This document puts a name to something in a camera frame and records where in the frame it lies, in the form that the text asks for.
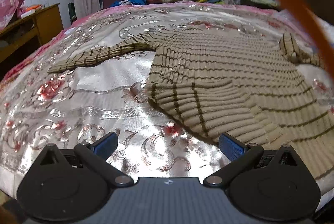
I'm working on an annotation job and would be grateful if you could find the blue clothing pile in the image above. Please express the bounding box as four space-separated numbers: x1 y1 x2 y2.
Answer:
110 0 147 7

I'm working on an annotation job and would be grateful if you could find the beige brown-striped knit sweater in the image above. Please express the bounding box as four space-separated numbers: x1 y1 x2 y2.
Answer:
50 27 333 178

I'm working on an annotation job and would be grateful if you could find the floral satin bedspread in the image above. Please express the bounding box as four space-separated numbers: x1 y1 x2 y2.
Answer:
1 3 333 197

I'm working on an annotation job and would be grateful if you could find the wooden side cabinet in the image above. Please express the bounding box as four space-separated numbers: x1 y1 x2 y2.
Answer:
1 4 63 62

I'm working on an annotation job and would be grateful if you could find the pink floral bedding on cabinet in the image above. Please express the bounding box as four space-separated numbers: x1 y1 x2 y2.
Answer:
0 0 25 30

